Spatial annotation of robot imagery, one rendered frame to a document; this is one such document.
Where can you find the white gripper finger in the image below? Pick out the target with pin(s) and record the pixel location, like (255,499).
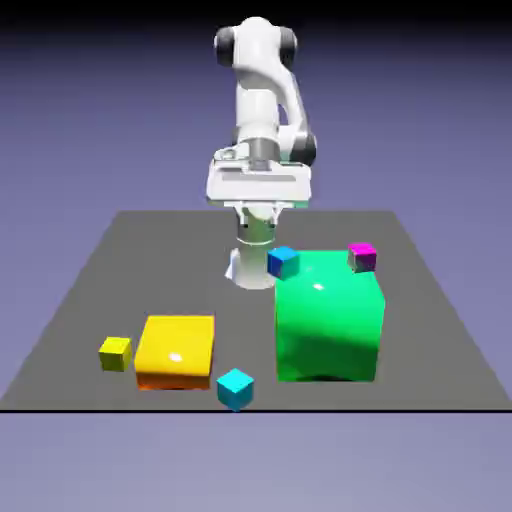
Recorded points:
(275,214)
(243,215)

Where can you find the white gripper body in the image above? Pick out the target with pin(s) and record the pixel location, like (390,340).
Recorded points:
(258,188)

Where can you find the small yellow cube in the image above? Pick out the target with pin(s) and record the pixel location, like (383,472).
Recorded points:
(115,354)

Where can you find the small magenta cube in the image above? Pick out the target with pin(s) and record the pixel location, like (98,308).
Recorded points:
(362,258)

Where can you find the large green box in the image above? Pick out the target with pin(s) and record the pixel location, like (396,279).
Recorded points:
(328,320)

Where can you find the large yellow box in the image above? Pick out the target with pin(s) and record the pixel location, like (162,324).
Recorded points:
(174,352)

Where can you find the small cyan cube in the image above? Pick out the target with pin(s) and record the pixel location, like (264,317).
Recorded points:
(235,390)

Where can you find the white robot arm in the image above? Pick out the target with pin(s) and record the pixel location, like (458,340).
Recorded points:
(256,72)

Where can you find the small blue cube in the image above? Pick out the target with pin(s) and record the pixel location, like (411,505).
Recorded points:
(283,262)

